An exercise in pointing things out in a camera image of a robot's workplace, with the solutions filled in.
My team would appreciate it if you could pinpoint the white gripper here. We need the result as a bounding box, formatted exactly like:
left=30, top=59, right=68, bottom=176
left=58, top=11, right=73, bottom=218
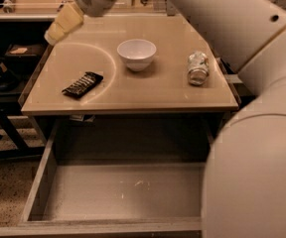
left=44, top=0, right=117, bottom=46

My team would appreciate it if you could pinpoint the black rxbar chocolate wrapper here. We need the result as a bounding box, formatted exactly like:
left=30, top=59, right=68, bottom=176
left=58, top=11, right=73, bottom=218
left=62, top=71, right=103, bottom=99

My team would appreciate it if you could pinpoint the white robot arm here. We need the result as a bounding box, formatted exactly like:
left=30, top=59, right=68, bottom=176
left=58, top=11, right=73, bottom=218
left=169, top=0, right=286, bottom=238

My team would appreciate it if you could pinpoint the beige counter cabinet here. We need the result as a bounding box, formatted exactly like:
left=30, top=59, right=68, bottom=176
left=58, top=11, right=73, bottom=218
left=18, top=14, right=242, bottom=144

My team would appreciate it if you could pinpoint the grey open top drawer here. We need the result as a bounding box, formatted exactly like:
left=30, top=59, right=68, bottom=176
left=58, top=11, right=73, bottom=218
left=0, top=115, right=211, bottom=238

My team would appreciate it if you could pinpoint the dark box on shelf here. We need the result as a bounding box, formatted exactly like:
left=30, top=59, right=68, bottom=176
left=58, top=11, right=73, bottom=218
left=5, top=44, right=45, bottom=61

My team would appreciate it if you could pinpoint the white ceramic bowl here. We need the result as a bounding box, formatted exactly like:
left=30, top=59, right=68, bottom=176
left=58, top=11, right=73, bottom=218
left=117, top=39, right=157, bottom=71

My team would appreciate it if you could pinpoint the black tool on shelf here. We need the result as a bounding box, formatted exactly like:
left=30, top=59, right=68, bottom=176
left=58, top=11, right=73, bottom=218
left=0, top=58, right=20, bottom=92

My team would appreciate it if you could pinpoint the black metal stand left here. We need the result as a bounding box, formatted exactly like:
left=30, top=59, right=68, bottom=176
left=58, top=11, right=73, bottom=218
left=0, top=109, right=45, bottom=160

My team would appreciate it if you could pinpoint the crushed silver can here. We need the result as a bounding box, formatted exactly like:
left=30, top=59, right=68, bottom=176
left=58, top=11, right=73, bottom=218
left=187, top=51, right=210, bottom=86

